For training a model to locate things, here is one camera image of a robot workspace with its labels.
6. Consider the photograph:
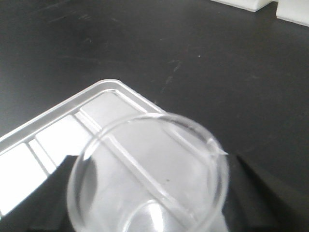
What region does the clear glass beaker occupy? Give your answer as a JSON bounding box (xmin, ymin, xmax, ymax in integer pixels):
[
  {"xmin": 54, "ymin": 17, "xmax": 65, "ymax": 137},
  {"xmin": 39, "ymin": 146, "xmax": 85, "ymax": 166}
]
[{"xmin": 67, "ymin": 113, "xmax": 229, "ymax": 232}]

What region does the white plastic bin right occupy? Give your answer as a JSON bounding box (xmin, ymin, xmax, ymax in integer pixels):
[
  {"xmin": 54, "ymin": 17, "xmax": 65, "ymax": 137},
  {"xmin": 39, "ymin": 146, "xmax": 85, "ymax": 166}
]
[{"xmin": 276, "ymin": 0, "xmax": 309, "ymax": 27}]

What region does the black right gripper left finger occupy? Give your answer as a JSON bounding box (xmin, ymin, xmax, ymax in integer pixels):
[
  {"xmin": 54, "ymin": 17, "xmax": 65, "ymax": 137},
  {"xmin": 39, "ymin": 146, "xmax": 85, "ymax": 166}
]
[{"xmin": 0, "ymin": 156, "xmax": 77, "ymax": 232}]

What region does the silver metal tray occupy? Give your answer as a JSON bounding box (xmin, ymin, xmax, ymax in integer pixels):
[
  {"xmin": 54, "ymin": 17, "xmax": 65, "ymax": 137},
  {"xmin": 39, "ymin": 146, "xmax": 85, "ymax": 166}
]
[{"xmin": 0, "ymin": 79, "xmax": 162, "ymax": 216}]

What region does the white plastic bin middle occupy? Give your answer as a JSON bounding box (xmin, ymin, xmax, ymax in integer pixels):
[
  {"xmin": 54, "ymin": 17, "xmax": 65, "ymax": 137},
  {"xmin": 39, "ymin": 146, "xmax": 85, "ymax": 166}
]
[{"xmin": 211, "ymin": 0, "xmax": 272, "ymax": 12}]

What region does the white plastic bin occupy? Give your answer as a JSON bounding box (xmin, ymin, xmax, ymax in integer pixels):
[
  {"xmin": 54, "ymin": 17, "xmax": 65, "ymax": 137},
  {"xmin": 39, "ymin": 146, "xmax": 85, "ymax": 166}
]
[
  {"xmin": 276, "ymin": 0, "xmax": 309, "ymax": 27},
  {"xmin": 211, "ymin": 0, "xmax": 272, "ymax": 12}
]

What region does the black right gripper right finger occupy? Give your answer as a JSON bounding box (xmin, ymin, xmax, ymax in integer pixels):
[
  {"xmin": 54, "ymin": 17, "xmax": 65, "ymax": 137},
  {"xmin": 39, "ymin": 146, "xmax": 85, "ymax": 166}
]
[{"xmin": 223, "ymin": 154, "xmax": 309, "ymax": 232}]

